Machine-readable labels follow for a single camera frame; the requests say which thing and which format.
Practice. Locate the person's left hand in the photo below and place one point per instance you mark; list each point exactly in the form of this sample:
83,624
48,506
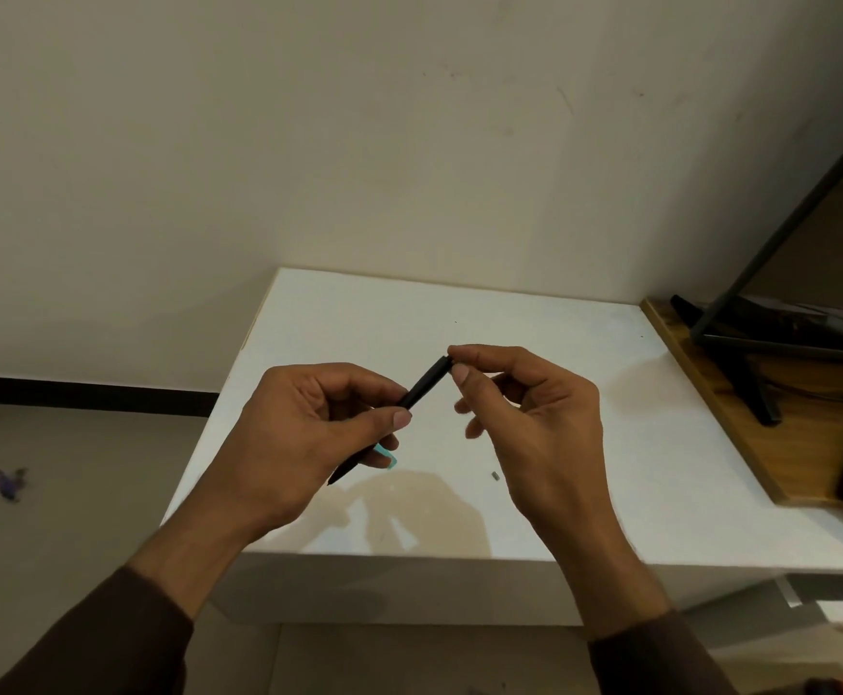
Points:
284,441

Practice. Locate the person's right hand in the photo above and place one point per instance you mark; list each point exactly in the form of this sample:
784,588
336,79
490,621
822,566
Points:
551,441

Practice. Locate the person's left thumb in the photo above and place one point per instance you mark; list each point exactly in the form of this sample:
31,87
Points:
370,425

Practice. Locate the person's right thumb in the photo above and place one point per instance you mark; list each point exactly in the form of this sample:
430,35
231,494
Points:
473,383

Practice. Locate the person's right middle finger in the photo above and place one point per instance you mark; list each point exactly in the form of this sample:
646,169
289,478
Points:
483,401

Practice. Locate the teal pen part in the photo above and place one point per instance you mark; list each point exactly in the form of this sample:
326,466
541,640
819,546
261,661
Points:
388,455

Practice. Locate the black pen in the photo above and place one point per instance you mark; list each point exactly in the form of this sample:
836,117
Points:
425,387

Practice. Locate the person's left forearm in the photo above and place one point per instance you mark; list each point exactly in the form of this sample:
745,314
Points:
153,607

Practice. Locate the person's right forearm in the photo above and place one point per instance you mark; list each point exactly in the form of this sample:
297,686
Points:
631,607

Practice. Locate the wooden desk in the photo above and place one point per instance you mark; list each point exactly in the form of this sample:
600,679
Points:
790,441

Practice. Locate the black monitor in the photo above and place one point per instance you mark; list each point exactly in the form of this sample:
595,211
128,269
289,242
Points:
790,331

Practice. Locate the purple scrap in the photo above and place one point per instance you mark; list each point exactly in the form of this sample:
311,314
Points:
10,484

